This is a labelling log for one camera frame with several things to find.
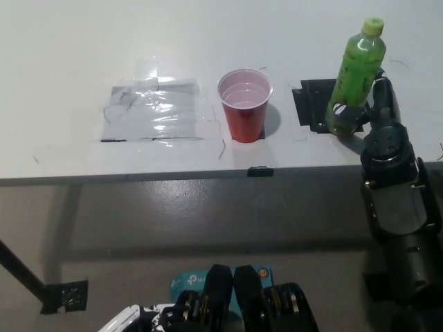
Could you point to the white and black left hand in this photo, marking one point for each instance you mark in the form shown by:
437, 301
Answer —
145, 320

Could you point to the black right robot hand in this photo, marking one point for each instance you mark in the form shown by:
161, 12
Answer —
384, 138

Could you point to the green tea plastic bottle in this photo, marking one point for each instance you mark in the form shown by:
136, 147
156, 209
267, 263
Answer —
358, 69

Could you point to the black robot torso blocks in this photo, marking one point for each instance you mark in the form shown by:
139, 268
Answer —
245, 304

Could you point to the red plastic cup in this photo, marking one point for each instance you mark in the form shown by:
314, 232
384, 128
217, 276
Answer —
245, 117

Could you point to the teal tp-link box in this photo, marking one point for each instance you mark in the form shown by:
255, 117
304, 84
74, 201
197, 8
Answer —
188, 280

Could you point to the black tape square patch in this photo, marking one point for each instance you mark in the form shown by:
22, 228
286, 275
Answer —
311, 103

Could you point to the black metal table leg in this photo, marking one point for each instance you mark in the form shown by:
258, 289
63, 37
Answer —
19, 266

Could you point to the clear taped plastic sheet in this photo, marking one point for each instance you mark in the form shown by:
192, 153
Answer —
149, 110

